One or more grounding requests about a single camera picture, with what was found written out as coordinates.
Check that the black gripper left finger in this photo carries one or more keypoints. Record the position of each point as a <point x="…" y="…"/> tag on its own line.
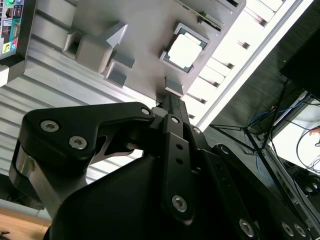
<point x="75" y="125"/>

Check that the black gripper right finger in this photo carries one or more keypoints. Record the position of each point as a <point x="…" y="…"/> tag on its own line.
<point x="225" y="175"/>

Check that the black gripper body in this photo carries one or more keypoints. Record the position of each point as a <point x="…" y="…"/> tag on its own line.
<point x="112" y="200"/>

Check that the silver CPU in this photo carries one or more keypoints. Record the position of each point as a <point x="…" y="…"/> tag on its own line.
<point x="183" y="51"/>

